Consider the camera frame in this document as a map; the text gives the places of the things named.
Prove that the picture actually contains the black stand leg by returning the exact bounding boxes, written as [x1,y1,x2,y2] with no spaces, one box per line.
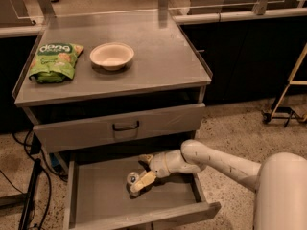
[18,159,42,230]

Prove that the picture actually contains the open grey middle drawer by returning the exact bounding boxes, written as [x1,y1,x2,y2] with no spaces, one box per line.
[62,140,222,230]

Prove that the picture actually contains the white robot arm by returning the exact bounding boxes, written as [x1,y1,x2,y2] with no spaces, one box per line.
[127,139,307,230]

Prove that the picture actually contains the closed grey upper drawer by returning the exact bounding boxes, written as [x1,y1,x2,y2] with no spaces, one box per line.
[34,103,205,153]

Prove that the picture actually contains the white horizontal rail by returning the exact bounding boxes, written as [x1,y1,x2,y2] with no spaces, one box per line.
[173,8,307,25]

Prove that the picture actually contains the black floor cables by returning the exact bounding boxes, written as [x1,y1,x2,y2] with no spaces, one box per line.
[0,129,69,230]

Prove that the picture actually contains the yellow wheeled cart frame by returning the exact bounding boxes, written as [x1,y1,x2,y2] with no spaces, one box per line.
[262,43,307,128]

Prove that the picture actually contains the green chips bag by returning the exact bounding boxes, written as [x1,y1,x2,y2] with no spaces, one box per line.
[29,43,83,83]

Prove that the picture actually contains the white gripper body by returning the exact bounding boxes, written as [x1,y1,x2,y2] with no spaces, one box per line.
[150,152,168,178]

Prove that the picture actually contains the grey metal cabinet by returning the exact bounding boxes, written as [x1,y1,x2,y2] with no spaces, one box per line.
[15,11,211,152]

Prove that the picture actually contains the black drawer handle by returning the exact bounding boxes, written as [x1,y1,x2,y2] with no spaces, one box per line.
[112,121,140,132]

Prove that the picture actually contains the redbull can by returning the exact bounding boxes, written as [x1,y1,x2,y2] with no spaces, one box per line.
[127,172,141,197]

